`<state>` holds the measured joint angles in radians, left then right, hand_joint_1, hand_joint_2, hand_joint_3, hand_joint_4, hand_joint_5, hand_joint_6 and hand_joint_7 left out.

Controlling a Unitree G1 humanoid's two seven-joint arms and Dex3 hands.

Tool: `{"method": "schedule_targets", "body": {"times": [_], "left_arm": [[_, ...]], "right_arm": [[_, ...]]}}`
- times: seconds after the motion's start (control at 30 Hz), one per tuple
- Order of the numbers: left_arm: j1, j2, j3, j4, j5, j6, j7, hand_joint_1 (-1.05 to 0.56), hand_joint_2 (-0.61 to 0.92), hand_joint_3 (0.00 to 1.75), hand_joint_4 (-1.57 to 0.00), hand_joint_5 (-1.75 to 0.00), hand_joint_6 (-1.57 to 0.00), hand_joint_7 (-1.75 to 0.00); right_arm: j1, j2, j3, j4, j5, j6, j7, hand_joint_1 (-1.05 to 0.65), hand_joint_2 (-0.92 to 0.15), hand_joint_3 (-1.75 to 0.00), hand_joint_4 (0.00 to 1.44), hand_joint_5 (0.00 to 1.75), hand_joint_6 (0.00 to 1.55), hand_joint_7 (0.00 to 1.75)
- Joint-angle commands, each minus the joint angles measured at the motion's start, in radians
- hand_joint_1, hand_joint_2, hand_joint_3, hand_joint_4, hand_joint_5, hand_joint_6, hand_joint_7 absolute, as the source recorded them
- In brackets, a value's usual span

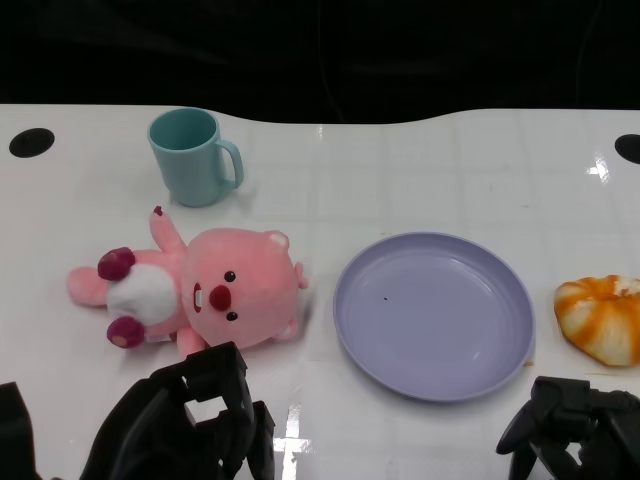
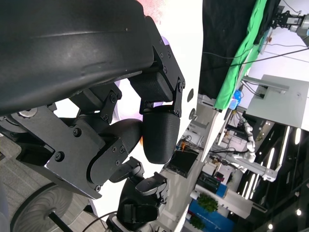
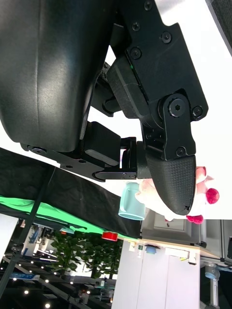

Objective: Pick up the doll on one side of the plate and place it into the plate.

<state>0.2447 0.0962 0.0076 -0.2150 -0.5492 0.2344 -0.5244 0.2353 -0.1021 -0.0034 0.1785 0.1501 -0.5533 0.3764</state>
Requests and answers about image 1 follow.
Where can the black table grommet hole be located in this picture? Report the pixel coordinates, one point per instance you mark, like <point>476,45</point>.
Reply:
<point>630,148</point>
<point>31,143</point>

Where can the pink plush beaver doll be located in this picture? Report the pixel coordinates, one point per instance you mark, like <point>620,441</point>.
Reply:
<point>240,280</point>

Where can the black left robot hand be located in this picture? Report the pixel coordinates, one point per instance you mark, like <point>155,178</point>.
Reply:
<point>165,430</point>

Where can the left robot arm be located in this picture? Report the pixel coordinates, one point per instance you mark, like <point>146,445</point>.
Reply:
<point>15,435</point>

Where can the orange and white bread toy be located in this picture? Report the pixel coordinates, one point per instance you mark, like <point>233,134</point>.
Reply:
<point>600,325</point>

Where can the purple plastic plate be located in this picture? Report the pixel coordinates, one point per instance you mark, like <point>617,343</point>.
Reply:
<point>435,320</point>

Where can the teal plastic mug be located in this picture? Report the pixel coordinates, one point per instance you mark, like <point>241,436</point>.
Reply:
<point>187,170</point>

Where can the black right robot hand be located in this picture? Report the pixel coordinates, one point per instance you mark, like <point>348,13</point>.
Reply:
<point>600,420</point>

